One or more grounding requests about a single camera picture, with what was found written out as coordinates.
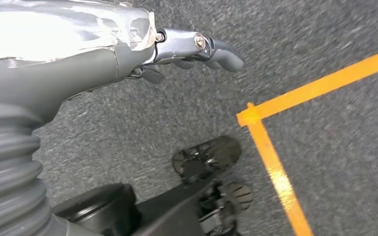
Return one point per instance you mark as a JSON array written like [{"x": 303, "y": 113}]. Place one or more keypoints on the yellow floor tape square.
[{"x": 306, "y": 88}]

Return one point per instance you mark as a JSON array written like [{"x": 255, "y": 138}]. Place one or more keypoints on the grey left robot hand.
[{"x": 62, "y": 65}]

